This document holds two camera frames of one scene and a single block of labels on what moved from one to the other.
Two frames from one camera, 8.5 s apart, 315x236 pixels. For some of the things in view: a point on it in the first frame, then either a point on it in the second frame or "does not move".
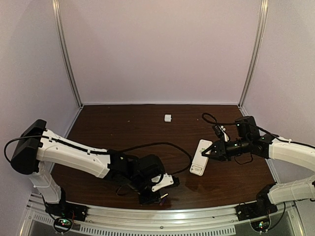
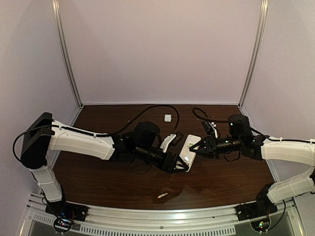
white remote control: (199, 161) -> (187, 155)
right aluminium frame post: (263, 21) does not move
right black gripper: (220, 150) -> (210, 145)
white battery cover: (168, 118) does not move
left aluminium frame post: (59, 22) does not move
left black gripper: (149, 196) -> (169, 162)
